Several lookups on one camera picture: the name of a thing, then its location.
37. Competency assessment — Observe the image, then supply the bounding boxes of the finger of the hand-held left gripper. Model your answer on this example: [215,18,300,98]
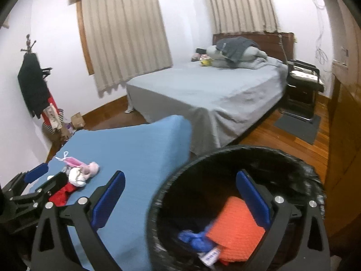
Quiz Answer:
[1,163,49,196]
[11,173,68,208]

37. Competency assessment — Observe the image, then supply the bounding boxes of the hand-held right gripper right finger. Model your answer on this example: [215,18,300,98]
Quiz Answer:
[236,170,331,271]

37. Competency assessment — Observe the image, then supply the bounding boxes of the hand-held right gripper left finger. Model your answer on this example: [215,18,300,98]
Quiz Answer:
[30,171,126,271]

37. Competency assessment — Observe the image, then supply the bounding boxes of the red plastic bag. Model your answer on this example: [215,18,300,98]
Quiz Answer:
[49,183,75,207]

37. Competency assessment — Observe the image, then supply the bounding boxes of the orange foam net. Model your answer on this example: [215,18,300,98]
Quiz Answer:
[205,196,266,263]

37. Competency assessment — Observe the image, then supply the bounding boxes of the black lined trash bin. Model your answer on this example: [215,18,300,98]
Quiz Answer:
[146,145,326,271]

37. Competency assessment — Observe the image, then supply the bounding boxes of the small white box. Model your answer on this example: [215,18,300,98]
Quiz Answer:
[201,247,220,266]

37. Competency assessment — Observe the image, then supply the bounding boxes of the blue cloth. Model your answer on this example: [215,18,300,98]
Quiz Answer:
[178,222,215,253]

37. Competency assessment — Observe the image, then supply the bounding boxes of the blue table mat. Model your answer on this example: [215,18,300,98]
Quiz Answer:
[46,115,192,271]

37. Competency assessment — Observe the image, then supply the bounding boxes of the red garment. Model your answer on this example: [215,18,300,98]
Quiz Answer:
[42,96,60,125]

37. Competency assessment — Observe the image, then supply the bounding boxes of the floral cloth bag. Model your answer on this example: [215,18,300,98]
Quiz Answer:
[46,104,61,129]

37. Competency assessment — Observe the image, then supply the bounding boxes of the brown paper bag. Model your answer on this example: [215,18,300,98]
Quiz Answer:
[70,112,86,129]

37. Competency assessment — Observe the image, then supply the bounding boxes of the black coat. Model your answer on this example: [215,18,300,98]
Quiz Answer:
[17,53,51,119]

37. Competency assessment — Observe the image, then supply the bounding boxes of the grey floor mat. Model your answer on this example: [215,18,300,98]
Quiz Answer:
[273,113,321,145]

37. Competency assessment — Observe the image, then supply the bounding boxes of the bed with grey sheet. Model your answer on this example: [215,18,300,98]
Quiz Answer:
[125,55,288,156]

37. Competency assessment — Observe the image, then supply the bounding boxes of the wooden wardrobe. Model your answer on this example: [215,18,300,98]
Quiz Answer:
[322,0,361,238]

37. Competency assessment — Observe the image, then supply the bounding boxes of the black metal chair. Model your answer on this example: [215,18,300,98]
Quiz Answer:
[279,59,325,122]

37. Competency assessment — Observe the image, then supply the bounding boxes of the wooden coat rack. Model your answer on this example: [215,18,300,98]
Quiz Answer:
[21,34,71,147]

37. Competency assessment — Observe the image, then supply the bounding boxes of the folded grey duvet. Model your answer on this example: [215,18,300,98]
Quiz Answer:
[206,44,268,70]

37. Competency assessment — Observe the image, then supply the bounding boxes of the dark grey towel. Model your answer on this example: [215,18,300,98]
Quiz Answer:
[216,37,260,63]

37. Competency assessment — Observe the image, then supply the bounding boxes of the black and pink plush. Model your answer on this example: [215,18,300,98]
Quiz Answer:
[192,48,208,61]

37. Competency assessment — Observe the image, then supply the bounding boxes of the wooden headboard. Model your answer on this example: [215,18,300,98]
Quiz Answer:
[212,32,295,63]

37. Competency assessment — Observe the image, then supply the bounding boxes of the wide beige curtain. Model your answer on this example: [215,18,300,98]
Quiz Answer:
[80,0,173,92]

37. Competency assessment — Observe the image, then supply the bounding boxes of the narrow beige curtain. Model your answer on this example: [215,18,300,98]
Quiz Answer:
[204,0,282,34]

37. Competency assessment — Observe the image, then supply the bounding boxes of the wooden window frame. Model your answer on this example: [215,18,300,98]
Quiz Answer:
[76,1,94,76]

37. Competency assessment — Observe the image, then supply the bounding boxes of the white headboard cable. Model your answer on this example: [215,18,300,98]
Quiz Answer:
[278,34,287,63]

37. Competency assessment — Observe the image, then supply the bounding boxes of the white wall cables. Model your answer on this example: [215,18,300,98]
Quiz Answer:
[309,0,332,74]

